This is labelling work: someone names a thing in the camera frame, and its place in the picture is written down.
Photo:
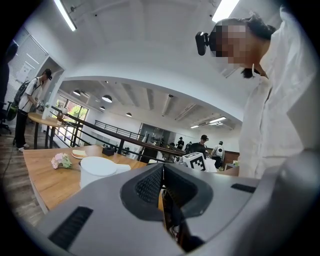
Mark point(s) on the long ceiling light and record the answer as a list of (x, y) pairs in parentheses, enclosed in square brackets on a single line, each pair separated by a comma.
[(66, 16), (225, 10), (194, 126), (217, 120)]

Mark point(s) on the black railing with wooden handrail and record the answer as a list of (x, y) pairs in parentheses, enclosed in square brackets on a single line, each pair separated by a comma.
[(122, 146)]

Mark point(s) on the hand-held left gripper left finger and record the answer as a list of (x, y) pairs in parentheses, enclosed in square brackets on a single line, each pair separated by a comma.
[(105, 220)]

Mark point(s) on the sandwich on white plate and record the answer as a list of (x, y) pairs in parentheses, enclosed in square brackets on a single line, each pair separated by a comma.
[(77, 157)]

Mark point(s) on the bread slice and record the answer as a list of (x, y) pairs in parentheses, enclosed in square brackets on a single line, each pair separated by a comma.
[(79, 152)]

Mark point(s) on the small green object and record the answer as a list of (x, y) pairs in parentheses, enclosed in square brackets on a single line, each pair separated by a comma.
[(236, 163)]

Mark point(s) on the black office chair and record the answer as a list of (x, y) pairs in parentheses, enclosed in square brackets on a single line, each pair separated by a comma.
[(5, 120)]

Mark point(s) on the person's white shirt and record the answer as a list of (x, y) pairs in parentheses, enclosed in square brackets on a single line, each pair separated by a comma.
[(270, 125)]

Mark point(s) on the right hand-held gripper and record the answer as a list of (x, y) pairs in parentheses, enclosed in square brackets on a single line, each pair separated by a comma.
[(196, 161)]

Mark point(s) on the black head-worn camera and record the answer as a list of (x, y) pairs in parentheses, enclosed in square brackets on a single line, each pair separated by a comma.
[(202, 43)]

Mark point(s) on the person's head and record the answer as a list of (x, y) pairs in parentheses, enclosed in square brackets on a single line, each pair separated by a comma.
[(232, 45)]

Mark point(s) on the white electric kettle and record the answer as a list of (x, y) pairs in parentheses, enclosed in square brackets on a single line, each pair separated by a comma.
[(97, 167)]

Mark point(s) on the pink flower bouquet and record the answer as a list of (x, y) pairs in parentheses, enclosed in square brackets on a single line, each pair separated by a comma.
[(61, 161)]

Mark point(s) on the large window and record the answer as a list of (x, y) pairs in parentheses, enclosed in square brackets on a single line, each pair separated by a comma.
[(75, 111)]

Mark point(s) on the thin black metal railing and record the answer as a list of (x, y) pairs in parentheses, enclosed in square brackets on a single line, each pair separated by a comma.
[(112, 127)]

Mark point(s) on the round wooden table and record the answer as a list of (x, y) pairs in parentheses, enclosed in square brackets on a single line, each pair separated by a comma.
[(40, 117)]

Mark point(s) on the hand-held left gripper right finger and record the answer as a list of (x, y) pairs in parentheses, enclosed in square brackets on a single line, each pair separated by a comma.
[(212, 195)]

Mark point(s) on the black square box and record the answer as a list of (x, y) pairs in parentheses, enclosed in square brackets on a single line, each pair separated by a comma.
[(108, 151)]

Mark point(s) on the frosted glass partition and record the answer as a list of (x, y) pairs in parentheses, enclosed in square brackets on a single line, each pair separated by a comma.
[(27, 55)]

